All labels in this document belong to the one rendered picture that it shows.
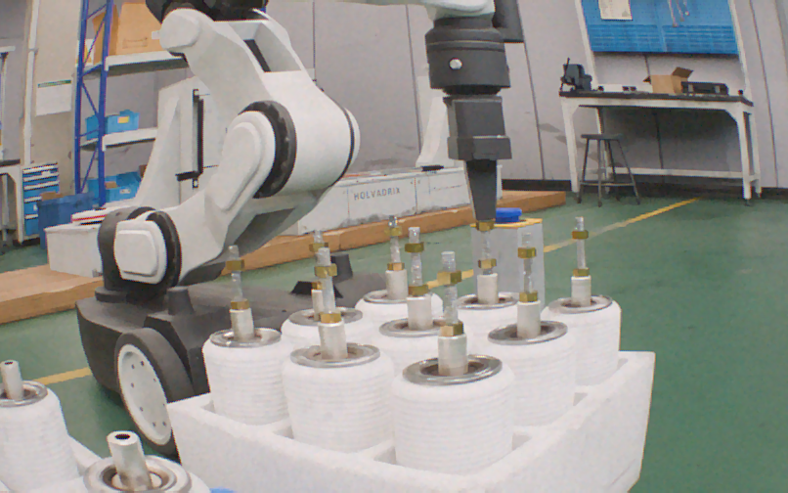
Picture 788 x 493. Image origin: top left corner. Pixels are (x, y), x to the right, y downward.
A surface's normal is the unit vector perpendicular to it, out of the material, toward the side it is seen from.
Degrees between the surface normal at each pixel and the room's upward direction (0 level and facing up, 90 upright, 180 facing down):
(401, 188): 90
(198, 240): 90
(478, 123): 90
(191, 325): 46
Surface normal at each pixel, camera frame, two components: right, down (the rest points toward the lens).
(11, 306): 0.77, 0.02
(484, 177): 0.05, 0.12
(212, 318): 0.49, -0.69
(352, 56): -0.63, 0.14
